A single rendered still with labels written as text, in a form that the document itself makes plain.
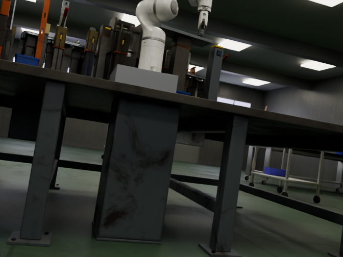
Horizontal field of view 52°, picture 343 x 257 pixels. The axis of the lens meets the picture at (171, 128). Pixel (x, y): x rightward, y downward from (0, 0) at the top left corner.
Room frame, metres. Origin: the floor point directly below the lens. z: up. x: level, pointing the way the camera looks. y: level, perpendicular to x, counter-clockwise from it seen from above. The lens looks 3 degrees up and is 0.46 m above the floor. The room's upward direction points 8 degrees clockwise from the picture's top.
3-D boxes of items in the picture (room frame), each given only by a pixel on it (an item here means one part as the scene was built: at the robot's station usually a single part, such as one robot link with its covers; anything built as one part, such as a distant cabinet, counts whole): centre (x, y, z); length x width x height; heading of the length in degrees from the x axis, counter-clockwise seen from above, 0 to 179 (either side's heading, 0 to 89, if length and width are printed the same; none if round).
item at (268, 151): (7.53, -3.02, 0.48); 2.63 x 1.04 x 0.95; 106
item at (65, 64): (2.18, 0.73, 0.84); 0.12 x 0.05 x 0.29; 26
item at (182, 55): (2.16, 0.02, 0.92); 0.10 x 0.08 x 0.45; 116
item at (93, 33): (2.05, 0.54, 0.88); 0.11 x 0.07 x 0.37; 26
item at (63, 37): (1.99, 0.71, 0.87); 0.10 x 0.07 x 0.35; 26
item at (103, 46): (2.07, 0.48, 0.91); 0.07 x 0.05 x 0.42; 26
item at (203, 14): (2.20, -0.10, 1.30); 0.10 x 0.07 x 0.11; 2
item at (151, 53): (1.79, 0.16, 0.89); 0.19 x 0.19 x 0.18
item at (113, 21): (2.13, 0.37, 0.95); 0.18 x 0.13 x 0.49; 116
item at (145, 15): (1.81, 0.19, 1.10); 0.19 x 0.12 x 0.24; 57
